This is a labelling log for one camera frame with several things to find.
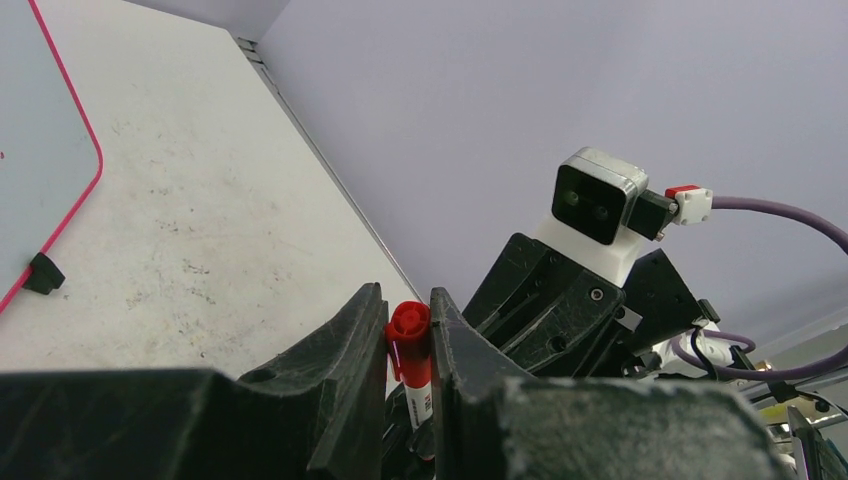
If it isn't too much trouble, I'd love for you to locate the aluminium side rail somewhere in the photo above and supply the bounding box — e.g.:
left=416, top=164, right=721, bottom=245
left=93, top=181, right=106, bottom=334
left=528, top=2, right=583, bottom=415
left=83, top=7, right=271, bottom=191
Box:
left=233, top=36, right=422, bottom=300

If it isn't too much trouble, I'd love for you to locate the white marker pen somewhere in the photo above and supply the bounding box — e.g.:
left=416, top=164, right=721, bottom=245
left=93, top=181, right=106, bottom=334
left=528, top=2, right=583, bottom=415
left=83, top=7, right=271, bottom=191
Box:
left=404, top=383, right=435, bottom=461

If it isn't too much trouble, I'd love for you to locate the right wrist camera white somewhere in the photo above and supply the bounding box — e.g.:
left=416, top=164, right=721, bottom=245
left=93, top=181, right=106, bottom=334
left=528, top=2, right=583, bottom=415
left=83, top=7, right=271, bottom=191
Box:
left=531, top=147, right=715, bottom=287

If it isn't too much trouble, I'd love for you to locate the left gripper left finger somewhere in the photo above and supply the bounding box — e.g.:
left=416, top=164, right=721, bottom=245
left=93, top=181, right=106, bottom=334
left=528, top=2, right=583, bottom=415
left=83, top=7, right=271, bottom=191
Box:
left=1, top=283, right=388, bottom=479

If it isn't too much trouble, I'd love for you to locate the black whiteboard foot clip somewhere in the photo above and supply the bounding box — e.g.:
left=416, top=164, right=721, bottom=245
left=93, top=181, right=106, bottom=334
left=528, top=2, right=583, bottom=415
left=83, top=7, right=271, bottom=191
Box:
left=22, top=252, right=66, bottom=295

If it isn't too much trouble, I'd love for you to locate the pink framed whiteboard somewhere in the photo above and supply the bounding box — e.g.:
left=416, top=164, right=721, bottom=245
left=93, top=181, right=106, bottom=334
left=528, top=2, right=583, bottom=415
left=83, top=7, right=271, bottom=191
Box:
left=1, top=1, right=104, bottom=307

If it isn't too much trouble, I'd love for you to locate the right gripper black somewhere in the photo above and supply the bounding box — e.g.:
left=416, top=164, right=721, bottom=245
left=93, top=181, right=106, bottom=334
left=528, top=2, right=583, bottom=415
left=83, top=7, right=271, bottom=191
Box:
left=463, top=233, right=704, bottom=377

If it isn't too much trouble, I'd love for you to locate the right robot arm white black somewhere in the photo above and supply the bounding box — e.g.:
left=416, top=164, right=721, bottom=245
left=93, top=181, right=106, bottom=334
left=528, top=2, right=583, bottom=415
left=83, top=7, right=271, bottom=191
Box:
left=463, top=233, right=847, bottom=479

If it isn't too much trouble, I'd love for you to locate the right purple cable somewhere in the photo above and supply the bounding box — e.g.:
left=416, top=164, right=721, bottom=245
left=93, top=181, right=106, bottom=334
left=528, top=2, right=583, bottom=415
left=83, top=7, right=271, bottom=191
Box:
left=669, top=195, right=848, bottom=384

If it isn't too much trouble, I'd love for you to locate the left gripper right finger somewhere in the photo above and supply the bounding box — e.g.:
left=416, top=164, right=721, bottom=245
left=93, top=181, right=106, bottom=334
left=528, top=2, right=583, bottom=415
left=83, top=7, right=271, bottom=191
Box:
left=430, top=287, right=789, bottom=479

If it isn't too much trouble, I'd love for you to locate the red marker cap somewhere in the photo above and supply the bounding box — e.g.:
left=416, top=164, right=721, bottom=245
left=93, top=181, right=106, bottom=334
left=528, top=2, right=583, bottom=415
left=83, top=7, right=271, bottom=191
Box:
left=385, top=301, right=432, bottom=389

